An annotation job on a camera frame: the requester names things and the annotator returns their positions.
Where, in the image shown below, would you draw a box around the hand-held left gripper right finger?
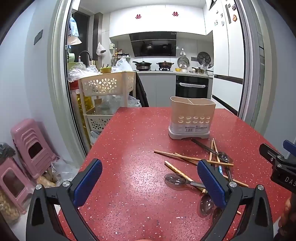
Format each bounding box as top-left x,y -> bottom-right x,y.
197,159 -> 274,241

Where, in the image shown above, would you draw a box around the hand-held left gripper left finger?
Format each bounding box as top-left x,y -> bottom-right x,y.
26,158 -> 103,241

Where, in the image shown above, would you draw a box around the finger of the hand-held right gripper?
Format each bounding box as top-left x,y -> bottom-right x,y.
259,143 -> 284,167
283,140 -> 296,163

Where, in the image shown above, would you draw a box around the metal spoon black handle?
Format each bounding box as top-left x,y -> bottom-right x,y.
191,138 -> 233,163

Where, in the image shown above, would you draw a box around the patterned wooden chopstick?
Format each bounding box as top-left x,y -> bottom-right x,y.
164,161 -> 208,194

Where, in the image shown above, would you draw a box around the beige utensil holder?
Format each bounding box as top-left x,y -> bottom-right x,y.
168,96 -> 216,140

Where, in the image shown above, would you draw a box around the person's right hand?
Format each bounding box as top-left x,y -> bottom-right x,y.
278,197 -> 296,230

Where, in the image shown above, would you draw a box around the clear bag with food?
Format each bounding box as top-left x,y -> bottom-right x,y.
37,159 -> 80,189

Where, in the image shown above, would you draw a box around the yellow cooking oil bottle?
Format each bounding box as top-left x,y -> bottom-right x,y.
79,93 -> 95,114

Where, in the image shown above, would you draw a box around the clear bags in rack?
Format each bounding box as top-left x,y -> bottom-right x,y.
95,95 -> 141,115

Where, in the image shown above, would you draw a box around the bag of yellowish food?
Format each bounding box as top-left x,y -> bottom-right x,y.
0,190 -> 21,224

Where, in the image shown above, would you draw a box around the black bag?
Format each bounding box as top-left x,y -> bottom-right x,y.
0,142 -> 16,163

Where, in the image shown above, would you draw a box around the black built-in oven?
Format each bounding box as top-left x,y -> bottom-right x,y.
175,75 -> 210,99

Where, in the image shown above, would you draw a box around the beige flower-pattern storage rack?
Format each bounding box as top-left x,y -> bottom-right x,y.
78,71 -> 137,144

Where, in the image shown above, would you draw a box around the dark hanging jacket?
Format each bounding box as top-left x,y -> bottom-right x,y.
135,72 -> 149,107

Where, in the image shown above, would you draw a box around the crumpled clear plastic bag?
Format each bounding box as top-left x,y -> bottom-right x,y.
68,62 -> 101,82

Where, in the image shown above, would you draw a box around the white refrigerator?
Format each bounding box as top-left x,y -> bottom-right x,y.
211,0 -> 245,114

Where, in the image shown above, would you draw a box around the round dark divided pan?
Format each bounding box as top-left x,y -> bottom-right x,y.
197,51 -> 211,64

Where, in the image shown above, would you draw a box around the white plastic bag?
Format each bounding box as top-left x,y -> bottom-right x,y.
113,57 -> 134,73

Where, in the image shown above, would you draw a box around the round steel steamer rack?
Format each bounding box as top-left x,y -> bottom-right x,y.
177,57 -> 189,69

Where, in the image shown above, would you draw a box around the black wok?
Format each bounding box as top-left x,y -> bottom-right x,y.
132,61 -> 152,70

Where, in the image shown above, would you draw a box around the black kitchen faucet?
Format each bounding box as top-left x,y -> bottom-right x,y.
77,50 -> 93,66

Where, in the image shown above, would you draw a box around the group of fridge magnets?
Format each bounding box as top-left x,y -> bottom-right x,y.
213,3 -> 240,26

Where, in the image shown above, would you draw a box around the black range hood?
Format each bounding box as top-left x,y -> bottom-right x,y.
129,32 -> 177,57

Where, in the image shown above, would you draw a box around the blue white hanging bag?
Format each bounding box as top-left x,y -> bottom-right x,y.
68,16 -> 80,37

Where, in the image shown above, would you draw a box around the grey sliding door frame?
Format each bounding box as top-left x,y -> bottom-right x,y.
47,0 -> 274,160

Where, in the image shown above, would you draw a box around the grey wall switch panel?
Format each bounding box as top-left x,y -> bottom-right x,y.
33,29 -> 43,45

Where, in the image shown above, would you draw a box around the white wall cabinets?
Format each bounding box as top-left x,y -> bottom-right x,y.
109,4 -> 207,38

